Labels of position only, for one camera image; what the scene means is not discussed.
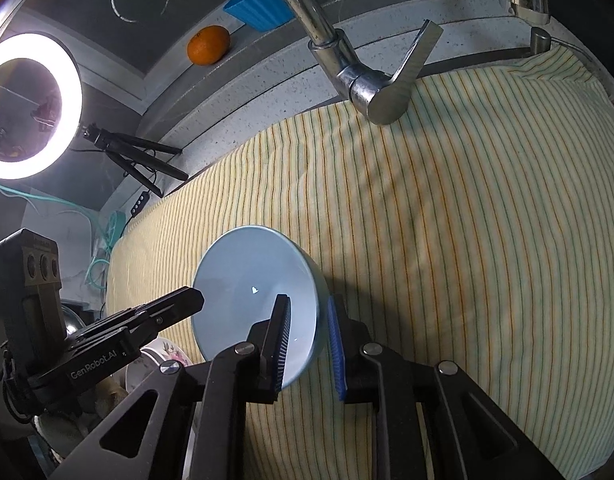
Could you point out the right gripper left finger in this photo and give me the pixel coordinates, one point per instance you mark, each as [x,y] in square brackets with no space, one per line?
[189,421]

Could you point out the white ring light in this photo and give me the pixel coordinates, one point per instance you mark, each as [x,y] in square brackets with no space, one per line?
[40,104]

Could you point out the black tripod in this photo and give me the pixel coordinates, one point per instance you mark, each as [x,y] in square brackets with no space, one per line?
[129,152]

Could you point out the blue fluted cup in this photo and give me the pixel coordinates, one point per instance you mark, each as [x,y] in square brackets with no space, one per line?
[261,15]

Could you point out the rose rimmed white plate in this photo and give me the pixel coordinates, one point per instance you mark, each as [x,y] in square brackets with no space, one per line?
[151,356]

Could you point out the gloved left hand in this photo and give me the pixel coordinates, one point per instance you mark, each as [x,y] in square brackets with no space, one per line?
[108,394]

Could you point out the chrome kitchen faucet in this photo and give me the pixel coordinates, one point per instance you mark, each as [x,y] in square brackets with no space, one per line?
[380,97]

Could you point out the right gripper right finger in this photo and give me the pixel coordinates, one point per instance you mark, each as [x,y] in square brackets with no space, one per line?
[428,421]

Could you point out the yellow striped cloth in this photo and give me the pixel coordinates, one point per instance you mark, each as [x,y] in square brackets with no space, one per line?
[478,228]

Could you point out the orange tangerine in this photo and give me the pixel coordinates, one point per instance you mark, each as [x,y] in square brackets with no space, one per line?
[209,45]

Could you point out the light green ceramic bowl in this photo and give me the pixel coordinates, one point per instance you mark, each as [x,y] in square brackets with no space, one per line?
[240,276]

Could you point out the steel pot lid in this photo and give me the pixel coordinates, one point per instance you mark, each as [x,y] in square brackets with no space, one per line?
[72,321]

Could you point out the teal round power strip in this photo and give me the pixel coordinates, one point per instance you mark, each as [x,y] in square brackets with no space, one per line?
[115,228]

